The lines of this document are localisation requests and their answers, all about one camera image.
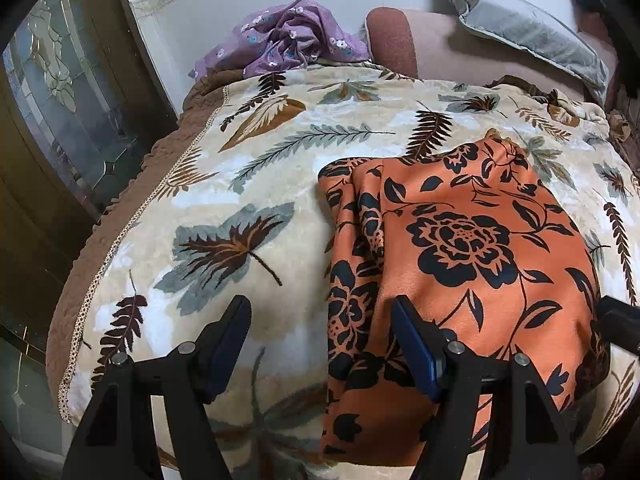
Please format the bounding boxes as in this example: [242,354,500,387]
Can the grey pillow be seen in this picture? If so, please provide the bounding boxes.
[424,0,610,106]

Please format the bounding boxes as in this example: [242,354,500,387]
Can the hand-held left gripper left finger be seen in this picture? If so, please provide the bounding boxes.
[61,295,253,480]

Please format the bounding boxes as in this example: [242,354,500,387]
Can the purple floral cloth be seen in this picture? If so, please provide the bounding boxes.
[189,0,371,81]

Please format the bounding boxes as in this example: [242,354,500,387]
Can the orange black floral garment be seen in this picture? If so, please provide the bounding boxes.
[317,129,614,469]

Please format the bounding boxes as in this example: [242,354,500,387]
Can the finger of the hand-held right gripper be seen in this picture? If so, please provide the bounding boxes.
[596,295,640,356]

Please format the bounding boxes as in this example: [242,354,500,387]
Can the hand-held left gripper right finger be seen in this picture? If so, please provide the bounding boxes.
[391,295,584,480]

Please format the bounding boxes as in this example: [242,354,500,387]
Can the pink bolster pillow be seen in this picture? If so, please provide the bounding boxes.
[365,6,619,111]

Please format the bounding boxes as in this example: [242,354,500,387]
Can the cream leaf printed blanket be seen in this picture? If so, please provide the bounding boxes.
[45,62,640,480]

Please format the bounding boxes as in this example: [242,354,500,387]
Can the wooden door with glass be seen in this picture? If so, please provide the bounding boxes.
[0,0,187,441]

